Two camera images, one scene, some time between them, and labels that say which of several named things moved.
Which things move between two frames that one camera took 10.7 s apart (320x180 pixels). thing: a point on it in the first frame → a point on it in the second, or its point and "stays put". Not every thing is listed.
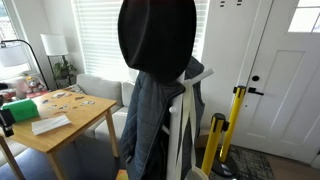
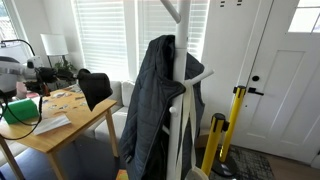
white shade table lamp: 54,44 stays put
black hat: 158,36 → 95,86
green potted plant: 63,70 stays put
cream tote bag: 187,168 stays put
